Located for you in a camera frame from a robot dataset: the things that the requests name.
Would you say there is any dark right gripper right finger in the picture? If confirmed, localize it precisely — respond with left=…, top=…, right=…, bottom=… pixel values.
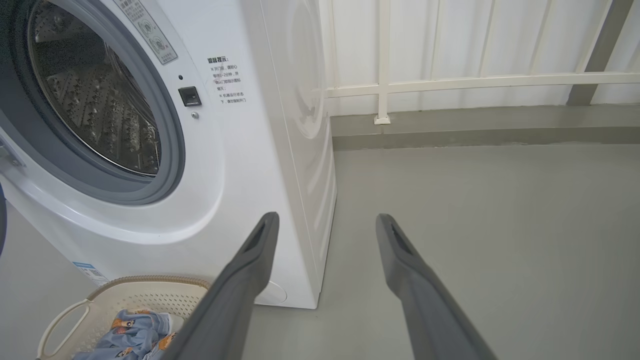
left=375, top=213, right=499, bottom=360

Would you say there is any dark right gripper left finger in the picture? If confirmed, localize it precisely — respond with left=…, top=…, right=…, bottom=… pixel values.
left=160, top=211, right=280, bottom=360

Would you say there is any blue cartoon print garment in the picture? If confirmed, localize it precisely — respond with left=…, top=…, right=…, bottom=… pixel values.
left=75, top=308, right=177, bottom=360

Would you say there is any cream perforated laundry basket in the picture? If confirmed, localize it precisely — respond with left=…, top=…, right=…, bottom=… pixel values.
left=36, top=275, right=211, bottom=360

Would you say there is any white front-load washing machine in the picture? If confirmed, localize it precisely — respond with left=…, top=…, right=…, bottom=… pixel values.
left=0, top=0, right=338, bottom=310

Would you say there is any round white filter cover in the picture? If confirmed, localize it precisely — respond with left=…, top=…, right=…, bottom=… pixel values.
left=255, top=280, right=289, bottom=306

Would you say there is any blue energy label sticker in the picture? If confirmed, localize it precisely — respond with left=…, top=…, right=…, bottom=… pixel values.
left=72, top=261, right=110, bottom=287

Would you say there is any white metal railing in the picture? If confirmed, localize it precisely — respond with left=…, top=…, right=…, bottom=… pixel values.
left=320, top=0, right=640, bottom=126

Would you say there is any grey instruction label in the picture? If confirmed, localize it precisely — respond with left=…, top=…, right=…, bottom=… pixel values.
left=112, top=0, right=179, bottom=66

